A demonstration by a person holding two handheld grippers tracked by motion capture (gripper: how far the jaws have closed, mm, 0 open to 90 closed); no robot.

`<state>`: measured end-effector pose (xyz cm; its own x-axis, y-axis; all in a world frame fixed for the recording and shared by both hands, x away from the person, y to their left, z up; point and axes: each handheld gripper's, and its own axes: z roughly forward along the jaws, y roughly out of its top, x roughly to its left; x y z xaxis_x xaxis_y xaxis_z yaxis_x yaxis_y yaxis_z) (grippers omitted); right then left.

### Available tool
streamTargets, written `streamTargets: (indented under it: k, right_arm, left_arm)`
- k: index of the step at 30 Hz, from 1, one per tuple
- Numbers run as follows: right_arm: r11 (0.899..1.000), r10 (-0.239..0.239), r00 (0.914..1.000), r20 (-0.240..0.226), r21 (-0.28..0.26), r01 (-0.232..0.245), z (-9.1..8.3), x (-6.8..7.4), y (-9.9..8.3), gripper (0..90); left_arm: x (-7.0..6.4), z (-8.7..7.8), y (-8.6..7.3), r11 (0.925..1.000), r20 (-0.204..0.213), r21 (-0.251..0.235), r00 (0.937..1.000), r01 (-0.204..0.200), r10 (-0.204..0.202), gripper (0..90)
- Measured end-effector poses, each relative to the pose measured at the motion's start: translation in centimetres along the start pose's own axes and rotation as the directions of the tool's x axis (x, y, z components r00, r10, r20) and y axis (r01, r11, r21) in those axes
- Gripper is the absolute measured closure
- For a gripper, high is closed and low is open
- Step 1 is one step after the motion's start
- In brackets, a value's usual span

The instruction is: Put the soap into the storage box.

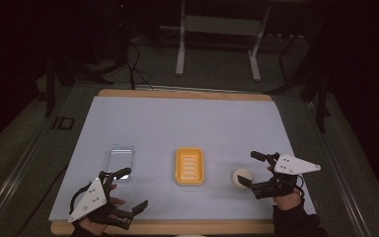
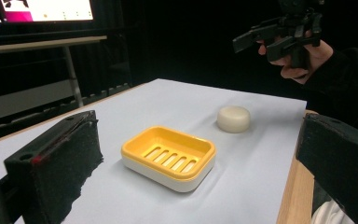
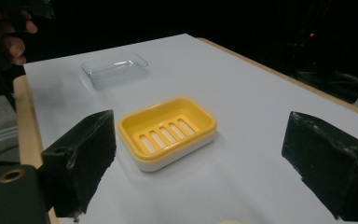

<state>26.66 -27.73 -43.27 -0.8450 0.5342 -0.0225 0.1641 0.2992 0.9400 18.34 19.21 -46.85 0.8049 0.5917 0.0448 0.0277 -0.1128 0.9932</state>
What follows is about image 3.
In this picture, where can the clear plastic tray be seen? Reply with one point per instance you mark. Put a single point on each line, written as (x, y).
(115, 73)

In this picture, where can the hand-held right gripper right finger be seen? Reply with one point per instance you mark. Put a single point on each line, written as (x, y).
(329, 158)

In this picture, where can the yellow and white soap dish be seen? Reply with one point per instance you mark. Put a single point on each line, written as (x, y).
(164, 118)

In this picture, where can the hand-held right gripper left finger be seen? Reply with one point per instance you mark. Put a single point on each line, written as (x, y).
(84, 149)

